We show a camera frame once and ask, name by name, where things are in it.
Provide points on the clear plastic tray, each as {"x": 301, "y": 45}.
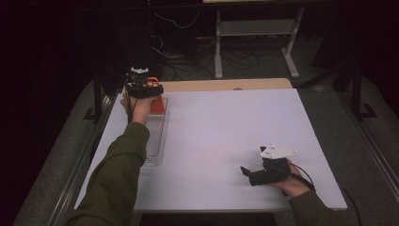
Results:
{"x": 156, "y": 138}

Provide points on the person's right hand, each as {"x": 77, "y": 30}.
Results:
{"x": 293, "y": 185}

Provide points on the orange phone case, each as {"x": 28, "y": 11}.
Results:
{"x": 157, "y": 105}

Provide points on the white metal desk frame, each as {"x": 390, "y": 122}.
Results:
{"x": 257, "y": 27}

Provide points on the black metal stand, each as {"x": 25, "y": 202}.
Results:
{"x": 357, "y": 94}
{"x": 98, "y": 100}

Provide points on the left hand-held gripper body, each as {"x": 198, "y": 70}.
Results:
{"x": 139, "y": 89}

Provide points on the person's left hand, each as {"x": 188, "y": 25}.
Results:
{"x": 139, "y": 108}

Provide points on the metal floor rail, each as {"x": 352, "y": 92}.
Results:
{"x": 75, "y": 175}
{"x": 373, "y": 147}

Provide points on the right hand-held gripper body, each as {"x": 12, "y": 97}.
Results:
{"x": 273, "y": 172}

